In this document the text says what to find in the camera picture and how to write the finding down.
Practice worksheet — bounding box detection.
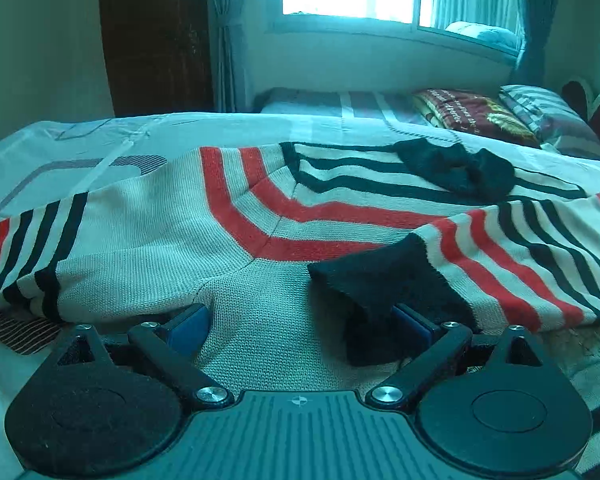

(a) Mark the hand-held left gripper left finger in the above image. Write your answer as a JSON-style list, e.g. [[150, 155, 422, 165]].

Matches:
[[52, 303, 236, 409]]

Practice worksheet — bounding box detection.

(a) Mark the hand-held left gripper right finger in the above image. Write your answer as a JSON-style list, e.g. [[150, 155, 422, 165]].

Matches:
[[365, 303, 548, 409]]

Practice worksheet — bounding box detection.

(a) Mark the striped knit sweater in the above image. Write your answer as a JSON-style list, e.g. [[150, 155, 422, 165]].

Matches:
[[0, 141, 600, 401]]

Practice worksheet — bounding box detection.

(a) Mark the red patterned folded blanket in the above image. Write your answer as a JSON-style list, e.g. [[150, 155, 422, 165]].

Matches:
[[412, 88, 543, 150]]

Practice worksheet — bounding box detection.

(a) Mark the light patterned bed sheet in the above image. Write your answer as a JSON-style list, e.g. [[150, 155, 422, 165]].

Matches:
[[0, 112, 600, 480]]

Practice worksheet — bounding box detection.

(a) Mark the grey striped pillow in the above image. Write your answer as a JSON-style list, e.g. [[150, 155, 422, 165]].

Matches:
[[499, 84, 600, 162]]

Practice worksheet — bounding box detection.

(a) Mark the dark wooden wardrobe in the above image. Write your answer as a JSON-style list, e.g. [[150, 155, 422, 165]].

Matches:
[[98, 0, 216, 119]]

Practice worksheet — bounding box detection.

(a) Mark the blue curtain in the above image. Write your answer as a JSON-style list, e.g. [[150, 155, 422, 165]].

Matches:
[[205, 0, 249, 114], [510, 0, 564, 89]]

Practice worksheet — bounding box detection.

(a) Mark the folded quilt on windowsill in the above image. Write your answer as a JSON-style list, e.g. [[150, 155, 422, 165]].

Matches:
[[445, 21, 524, 52]]

